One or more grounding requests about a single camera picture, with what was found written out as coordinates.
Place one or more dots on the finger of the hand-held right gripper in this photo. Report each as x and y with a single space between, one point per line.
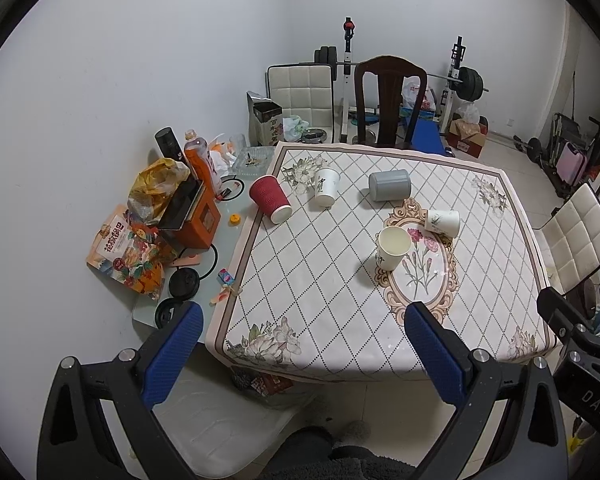
562 310

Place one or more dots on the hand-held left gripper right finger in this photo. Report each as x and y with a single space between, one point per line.
434 357

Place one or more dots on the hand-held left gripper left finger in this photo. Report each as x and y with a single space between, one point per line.
172 357

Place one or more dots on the white paper cup cream inside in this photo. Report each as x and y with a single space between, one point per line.
393 249

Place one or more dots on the white paper cup green print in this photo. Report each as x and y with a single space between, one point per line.
443 221

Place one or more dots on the grey plastic cup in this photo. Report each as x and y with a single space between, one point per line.
390 185

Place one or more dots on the red ribbed paper cup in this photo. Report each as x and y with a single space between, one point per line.
270 198

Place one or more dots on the white paper cup brown print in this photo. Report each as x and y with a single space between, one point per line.
326 186

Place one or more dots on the black round disc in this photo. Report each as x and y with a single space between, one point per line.
185 282
169 312

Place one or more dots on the white padded chair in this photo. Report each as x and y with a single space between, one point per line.
575 240
215 425
300 97

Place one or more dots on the small colourful packet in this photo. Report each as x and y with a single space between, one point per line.
225 276

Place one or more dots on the grey fuzzy slipper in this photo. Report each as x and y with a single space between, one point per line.
352 431

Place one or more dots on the orange printed snack bag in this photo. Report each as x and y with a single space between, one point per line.
125 255

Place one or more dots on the floral diamond pattern tablecloth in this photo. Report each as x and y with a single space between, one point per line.
330 280

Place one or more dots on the person's legs dark trousers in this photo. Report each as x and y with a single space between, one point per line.
340 457

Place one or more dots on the orange box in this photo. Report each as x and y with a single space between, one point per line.
197 222

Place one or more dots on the pink suitcase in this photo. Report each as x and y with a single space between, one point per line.
573 166

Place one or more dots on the orange bottle cap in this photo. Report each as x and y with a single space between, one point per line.
235 219

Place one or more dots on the black dumbbell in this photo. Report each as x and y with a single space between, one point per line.
530 147

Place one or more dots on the yellow plastic bag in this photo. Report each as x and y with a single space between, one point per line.
155 192

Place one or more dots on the black folded cart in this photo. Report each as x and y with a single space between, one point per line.
566 132

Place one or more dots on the cardboard box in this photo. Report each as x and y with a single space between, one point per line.
467 139

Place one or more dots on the orange drink bottle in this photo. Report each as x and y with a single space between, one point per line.
198 160

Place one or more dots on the white crumpled plastic bag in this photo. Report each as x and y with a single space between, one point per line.
220 155

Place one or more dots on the glass ashtray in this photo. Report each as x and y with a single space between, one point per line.
250 161

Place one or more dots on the black cylinder bottle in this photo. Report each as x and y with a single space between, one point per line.
169 145

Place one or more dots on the blue weight bench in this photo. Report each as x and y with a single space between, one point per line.
426 136

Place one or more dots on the barbell with black plates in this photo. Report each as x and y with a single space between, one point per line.
467 82

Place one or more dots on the round metal tin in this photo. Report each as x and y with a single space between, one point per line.
314 135

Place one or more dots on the brown tea box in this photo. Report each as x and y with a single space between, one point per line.
265 121

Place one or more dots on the dark wooden chair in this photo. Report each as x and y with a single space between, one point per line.
390 105

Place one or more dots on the green white plastic bag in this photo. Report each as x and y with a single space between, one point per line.
292 127

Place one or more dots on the red white plastic bag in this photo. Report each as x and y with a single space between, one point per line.
416 92

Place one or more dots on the white squat rack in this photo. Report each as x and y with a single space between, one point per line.
347 67

